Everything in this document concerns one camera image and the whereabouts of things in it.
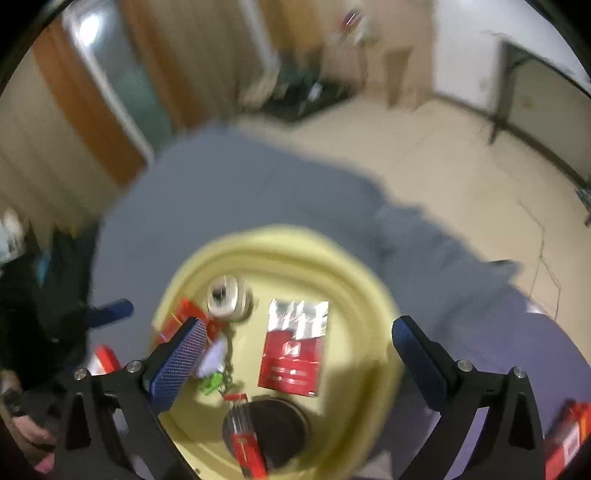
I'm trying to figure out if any red silver cigarette pack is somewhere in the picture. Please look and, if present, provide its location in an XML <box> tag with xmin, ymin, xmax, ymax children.
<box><xmin>257</xmin><ymin>299</ymin><xmax>329</xmax><ymax>397</ymax></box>

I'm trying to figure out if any black folding table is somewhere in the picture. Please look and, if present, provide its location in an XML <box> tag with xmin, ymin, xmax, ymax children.
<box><xmin>489</xmin><ymin>40</ymin><xmax>590</xmax><ymax>188</ymax></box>

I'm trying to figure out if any red Double Happiness cigarette pack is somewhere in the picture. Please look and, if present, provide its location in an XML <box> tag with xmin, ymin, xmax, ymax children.
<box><xmin>544</xmin><ymin>400</ymin><xmax>590</xmax><ymax>480</ymax></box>

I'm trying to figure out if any purple-grey bed sheet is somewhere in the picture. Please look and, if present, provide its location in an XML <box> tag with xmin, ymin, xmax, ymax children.
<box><xmin>356</xmin><ymin>291</ymin><xmax>590</xmax><ymax>479</ymax></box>

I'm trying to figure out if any cream round box black heart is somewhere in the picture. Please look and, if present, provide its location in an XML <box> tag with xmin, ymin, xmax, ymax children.
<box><xmin>206</xmin><ymin>275</ymin><xmax>253</xmax><ymax>322</ymax></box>

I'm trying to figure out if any open black suitcase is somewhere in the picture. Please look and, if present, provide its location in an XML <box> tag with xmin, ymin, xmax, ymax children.
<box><xmin>238</xmin><ymin>70</ymin><xmax>355</xmax><ymax>124</ymax></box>

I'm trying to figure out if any wooden cabinet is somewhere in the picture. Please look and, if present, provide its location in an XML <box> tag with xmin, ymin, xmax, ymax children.
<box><xmin>315</xmin><ymin>1</ymin><xmax>435</xmax><ymax>109</ymax></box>

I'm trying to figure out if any small red lighter box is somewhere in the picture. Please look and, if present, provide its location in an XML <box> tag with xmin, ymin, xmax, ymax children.
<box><xmin>222</xmin><ymin>393</ymin><xmax>267</xmax><ymax>479</ymax></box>

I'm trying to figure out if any grey blanket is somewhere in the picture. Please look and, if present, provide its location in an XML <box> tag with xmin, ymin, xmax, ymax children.
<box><xmin>92</xmin><ymin>127</ymin><xmax>527</xmax><ymax>330</ymax></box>

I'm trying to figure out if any yellow oval plastic tray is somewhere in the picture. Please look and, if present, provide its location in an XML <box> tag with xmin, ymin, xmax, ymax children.
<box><xmin>152</xmin><ymin>226</ymin><xmax>404</xmax><ymax>479</ymax></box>

